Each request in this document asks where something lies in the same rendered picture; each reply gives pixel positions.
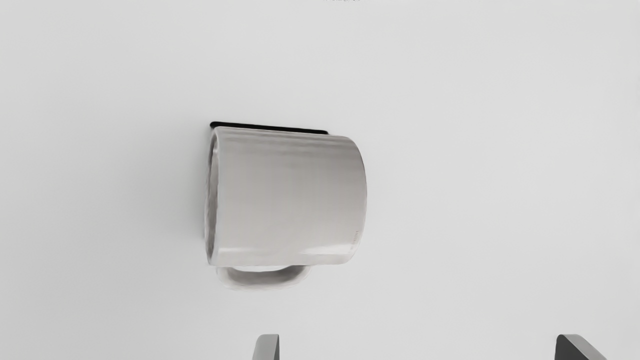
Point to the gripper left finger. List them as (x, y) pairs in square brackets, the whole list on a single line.
[(266, 348)]

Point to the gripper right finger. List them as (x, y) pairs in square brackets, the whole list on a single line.
[(577, 350)]

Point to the white ceramic mug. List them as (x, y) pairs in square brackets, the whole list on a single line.
[(287, 200)]

